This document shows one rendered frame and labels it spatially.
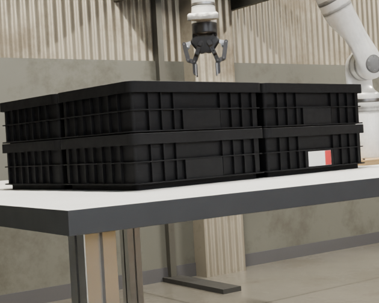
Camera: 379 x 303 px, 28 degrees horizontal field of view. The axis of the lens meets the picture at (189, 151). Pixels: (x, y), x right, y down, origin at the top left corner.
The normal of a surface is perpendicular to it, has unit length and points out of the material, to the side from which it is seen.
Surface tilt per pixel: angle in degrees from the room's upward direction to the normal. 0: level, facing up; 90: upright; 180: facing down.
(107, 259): 90
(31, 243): 90
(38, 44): 90
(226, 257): 90
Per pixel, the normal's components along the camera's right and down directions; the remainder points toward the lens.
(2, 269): 0.58, -0.03
